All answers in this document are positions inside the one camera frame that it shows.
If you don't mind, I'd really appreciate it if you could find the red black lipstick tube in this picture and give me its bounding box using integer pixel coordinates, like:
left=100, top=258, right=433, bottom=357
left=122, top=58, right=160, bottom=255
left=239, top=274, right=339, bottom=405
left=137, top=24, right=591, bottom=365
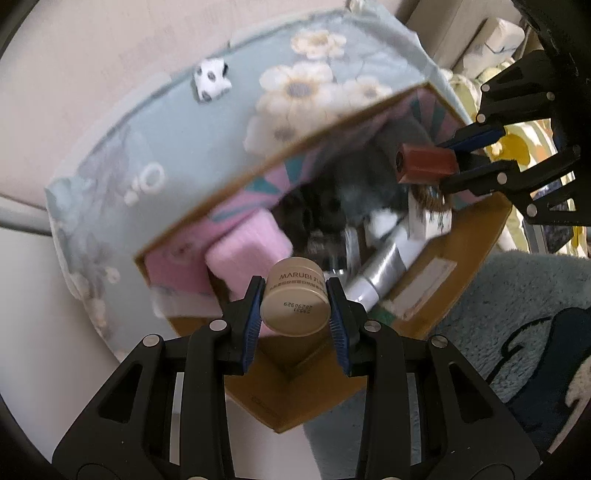
left=394, top=144, right=459, bottom=185

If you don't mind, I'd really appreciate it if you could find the brown hair scrunchie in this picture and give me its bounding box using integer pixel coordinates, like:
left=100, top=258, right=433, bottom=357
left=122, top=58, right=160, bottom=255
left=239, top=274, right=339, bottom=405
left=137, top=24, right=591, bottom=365
left=410, top=185, right=452, bottom=212

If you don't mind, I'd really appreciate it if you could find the white floral small box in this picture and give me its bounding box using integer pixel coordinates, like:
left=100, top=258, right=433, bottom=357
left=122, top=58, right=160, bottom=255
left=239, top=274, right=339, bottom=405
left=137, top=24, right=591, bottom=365
left=408, top=191, right=453, bottom=241

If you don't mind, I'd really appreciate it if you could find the grey sock roll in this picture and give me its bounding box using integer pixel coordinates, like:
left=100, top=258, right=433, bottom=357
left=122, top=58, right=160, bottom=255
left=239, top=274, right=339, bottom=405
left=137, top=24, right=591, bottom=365
left=332, top=117, right=432, bottom=224

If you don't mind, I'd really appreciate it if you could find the beige cream jar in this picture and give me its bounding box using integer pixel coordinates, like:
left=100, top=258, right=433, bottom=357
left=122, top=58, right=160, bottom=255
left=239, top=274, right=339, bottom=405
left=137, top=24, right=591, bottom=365
left=260, top=257, right=331, bottom=338

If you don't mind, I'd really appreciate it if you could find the silver white cosmetic tube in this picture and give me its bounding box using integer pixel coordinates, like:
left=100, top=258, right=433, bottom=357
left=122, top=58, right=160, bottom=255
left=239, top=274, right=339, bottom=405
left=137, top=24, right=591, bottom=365
left=345, top=218, right=427, bottom=312

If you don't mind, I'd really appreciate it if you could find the clear tape roll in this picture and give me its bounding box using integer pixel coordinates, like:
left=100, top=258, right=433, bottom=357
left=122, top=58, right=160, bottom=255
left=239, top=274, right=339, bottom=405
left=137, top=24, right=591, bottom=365
left=123, top=162, right=166, bottom=206

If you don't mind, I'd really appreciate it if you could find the white black spotted sock roll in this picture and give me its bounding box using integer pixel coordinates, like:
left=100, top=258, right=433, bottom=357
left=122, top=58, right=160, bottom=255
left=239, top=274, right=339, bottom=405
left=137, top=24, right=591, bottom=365
left=193, top=58, right=232, bottom=102

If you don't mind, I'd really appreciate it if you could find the black cosmetic jar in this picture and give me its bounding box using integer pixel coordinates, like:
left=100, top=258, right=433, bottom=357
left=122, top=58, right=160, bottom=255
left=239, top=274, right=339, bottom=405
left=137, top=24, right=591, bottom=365
left=304, top=228, right=361, bottom=276

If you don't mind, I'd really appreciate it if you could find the white pillow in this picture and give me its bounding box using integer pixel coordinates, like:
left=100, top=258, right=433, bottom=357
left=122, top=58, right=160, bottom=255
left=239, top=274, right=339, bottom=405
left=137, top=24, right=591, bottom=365
left=454, top=17, right=525, bottom=78

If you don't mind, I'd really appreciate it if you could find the teal fluffy rug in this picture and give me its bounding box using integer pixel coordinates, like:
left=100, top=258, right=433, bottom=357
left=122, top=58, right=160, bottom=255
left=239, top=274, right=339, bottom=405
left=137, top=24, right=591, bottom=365
left=301, top=248, right=591, bottom=480

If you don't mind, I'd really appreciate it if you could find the grey sofa cushion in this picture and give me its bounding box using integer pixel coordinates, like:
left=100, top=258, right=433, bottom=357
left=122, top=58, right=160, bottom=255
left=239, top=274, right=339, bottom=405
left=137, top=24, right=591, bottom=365
left=406, top=0, right=489, bottom=69

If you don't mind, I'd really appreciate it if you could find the floral light blue cloth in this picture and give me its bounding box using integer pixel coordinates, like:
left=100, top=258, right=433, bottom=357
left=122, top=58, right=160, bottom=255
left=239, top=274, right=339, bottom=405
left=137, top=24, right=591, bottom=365
left=46, top=2, right=468, bottom=359

